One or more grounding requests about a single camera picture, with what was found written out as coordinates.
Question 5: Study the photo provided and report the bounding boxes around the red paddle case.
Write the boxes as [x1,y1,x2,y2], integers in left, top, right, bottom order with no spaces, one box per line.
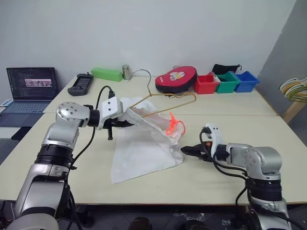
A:
[154,65,199,99]

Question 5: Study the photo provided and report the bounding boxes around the black drawstring pouch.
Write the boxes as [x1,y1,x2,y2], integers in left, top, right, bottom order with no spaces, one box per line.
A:
[212,63,242,75]

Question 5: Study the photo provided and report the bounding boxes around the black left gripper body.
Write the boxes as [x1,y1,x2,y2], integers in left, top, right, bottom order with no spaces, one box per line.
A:
[104,116,121,132]

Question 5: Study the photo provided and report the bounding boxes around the small blue white box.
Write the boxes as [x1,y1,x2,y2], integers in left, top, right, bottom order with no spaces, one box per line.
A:
[0,99,13,114]

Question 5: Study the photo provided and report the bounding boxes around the bundle of coloured hangers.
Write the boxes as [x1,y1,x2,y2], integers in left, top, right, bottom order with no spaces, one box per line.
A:
[279,77,307,103]

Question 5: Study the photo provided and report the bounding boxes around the orange drawstring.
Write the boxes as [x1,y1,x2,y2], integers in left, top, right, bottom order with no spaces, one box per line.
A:
[165,111,188,139]

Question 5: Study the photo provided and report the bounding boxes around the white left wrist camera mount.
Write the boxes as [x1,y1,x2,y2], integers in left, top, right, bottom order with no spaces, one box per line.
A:
[97,96,124,131]

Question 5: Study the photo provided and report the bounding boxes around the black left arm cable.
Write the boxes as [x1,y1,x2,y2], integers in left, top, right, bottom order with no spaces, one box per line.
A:
[68,85,117,170]

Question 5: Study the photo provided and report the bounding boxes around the metal cup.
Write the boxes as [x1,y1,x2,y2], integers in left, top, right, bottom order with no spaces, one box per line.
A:
[121,64,132,81]

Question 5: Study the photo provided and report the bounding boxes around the open laptop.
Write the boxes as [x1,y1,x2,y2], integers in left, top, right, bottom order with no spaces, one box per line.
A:
[0,67,59,115]

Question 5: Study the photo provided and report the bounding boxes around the gold wire hanger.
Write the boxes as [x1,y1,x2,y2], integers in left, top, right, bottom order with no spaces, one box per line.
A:
[126,69,198,120]

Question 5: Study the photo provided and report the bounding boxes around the green rectangular box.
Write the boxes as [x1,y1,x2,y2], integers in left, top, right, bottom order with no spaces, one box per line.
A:
[91,67,123,82]

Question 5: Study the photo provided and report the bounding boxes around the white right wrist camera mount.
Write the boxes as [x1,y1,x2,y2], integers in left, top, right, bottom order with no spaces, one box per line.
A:
[201,122,224,160]

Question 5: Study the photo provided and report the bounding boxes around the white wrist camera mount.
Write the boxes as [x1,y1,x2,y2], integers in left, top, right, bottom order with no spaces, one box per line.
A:
[201,122,224,160]
[97,96,124,131]

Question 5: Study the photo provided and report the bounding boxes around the green plastic bin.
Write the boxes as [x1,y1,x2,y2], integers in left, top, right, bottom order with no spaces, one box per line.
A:
[214,70,241,94]

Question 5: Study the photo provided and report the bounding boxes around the red plastic bin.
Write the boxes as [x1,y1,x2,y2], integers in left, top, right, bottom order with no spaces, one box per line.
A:
[193,73,220,95]

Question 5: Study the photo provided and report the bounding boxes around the grey perforated panel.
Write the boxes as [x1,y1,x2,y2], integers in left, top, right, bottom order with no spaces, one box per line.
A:
[0,138,20,166]

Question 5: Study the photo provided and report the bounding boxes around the black handheld controller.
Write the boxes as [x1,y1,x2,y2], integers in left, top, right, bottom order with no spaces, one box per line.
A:
[67,73,94,97]

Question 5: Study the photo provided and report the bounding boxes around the dark rounded shape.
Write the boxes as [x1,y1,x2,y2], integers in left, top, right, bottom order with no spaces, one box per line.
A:
[184,219,205,230]
[130,216,152,230]

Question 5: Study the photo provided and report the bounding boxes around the white shorts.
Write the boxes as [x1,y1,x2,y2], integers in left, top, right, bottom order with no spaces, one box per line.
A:
[110,95,187,185]

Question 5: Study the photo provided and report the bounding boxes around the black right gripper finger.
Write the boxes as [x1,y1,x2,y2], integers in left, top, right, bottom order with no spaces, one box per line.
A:
[181,149,202,158]
[180,144,201,152]

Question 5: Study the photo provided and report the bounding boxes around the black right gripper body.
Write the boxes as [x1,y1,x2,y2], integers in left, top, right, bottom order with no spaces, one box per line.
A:
[197,141,214,161]

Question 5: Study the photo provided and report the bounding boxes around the wooden rack post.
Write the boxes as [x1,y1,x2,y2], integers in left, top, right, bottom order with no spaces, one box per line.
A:
[282,100,307,124]

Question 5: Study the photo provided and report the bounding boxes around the blue plastic bin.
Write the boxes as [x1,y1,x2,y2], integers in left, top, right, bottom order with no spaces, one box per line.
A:
[233,70,260,93]

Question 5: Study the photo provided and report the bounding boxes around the white flat pad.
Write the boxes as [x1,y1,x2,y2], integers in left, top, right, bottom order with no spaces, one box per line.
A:
[0,126,23,140]

